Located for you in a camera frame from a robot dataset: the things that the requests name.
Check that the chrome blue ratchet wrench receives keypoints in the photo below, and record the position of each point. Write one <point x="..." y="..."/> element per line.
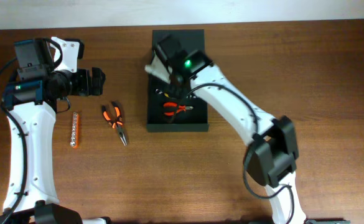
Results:
<point x="160" y="92"/>

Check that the red small cutting pliers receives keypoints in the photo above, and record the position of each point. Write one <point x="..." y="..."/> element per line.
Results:
<point x="171" y="108"/>

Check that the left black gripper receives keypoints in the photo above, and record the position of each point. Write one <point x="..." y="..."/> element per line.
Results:
<point x="87" y="88"/>

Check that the orange black long-nose pliers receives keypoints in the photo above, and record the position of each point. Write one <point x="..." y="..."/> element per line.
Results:
<point x="115" y="121"/>

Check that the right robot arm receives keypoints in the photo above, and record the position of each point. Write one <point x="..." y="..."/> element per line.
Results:
<point x="269" y="165"/>

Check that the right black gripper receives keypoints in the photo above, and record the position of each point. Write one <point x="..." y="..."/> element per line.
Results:
<point x="178" y="91"/>

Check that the black open gift box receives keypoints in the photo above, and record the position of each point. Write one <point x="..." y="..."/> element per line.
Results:
<point x="195" y="120"/>

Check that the orange socket bit holder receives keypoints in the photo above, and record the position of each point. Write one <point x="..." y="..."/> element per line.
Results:
<point x="74" y="139"/>

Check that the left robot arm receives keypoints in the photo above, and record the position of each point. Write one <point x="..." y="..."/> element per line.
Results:
<point x="47" y="72"/>

